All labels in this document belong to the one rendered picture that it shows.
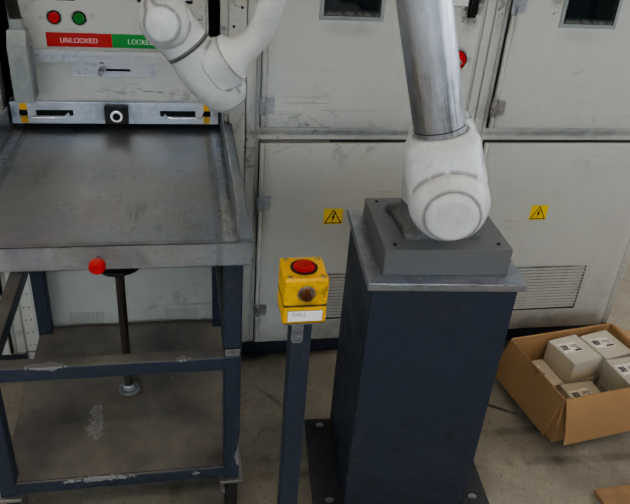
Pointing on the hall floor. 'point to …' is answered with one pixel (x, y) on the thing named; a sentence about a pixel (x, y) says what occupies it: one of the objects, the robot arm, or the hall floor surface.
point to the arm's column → (412, 389)
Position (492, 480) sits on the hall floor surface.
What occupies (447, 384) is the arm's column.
